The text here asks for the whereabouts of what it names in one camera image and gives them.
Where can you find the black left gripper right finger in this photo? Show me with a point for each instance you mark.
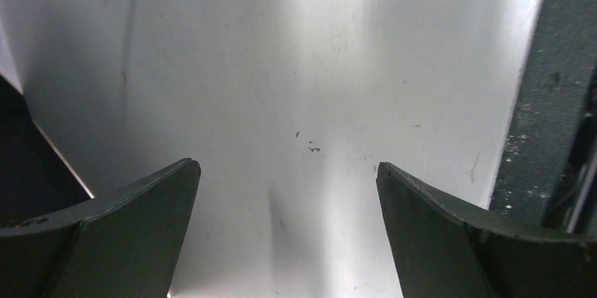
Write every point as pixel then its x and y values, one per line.
pixel 443 246

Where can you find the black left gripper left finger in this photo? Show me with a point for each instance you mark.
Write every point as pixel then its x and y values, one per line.
pixel 125 243

